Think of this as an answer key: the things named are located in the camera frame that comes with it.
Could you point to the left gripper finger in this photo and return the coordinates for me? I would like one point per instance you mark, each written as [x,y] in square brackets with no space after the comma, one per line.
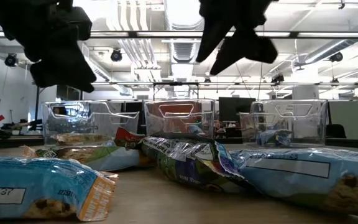
[48,49]
[64,76]

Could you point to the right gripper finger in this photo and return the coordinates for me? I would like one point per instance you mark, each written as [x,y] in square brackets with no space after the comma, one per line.
[247,49]
[213,34]

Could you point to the green red granola bar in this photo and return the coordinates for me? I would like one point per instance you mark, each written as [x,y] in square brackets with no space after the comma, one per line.
[79,138]

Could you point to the multicoloured granola bar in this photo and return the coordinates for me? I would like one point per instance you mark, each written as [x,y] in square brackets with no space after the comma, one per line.
[182,158]

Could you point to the black speaker box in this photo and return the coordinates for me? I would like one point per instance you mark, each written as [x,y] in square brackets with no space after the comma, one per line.
[68,93]

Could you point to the black ceiling spot lamp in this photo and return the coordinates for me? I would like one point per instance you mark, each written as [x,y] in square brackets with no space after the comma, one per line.
[336,57]
[10,59]
[278,78]
[116,55]

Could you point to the thin black crossbeam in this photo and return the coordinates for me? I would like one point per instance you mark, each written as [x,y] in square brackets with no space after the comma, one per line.
[306,83]

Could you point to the clear plastic bin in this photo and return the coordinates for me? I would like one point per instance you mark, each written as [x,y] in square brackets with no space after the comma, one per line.
[179,107]
[303,121]
[120,121]

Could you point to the black overhead crossbeam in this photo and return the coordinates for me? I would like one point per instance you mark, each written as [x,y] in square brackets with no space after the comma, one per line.
[135,34]

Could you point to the dark office chair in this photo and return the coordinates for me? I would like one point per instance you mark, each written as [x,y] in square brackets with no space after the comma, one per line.
[336,130]

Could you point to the grey office partition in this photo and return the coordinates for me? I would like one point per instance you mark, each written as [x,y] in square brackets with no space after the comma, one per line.
[353,119]

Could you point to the ceiling air duct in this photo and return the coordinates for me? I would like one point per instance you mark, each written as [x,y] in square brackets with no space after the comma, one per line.
[183,18]

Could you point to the thin black post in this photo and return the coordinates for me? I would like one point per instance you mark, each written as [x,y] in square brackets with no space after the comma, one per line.
[37,107]

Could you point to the black metal table frame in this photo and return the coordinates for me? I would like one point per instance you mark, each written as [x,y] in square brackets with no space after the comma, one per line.
[353,142]

